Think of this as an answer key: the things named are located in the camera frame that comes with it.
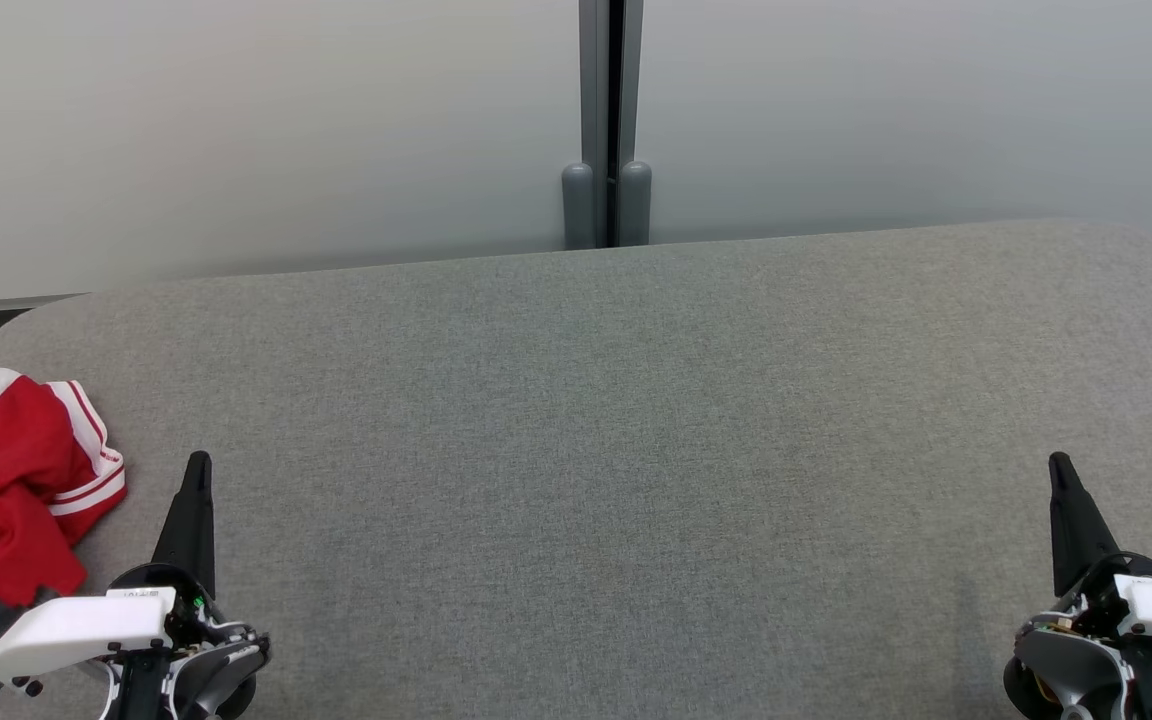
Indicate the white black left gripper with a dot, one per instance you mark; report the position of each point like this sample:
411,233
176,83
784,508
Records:
76,630

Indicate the red white sports garment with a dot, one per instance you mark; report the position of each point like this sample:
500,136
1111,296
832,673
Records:
6,440

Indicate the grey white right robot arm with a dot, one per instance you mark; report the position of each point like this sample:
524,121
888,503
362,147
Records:
1066,660

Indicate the grey post foot cap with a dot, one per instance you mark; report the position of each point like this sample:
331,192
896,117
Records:
578,205
636,205

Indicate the grey metal partition post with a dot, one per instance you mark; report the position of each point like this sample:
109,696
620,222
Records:
596,80

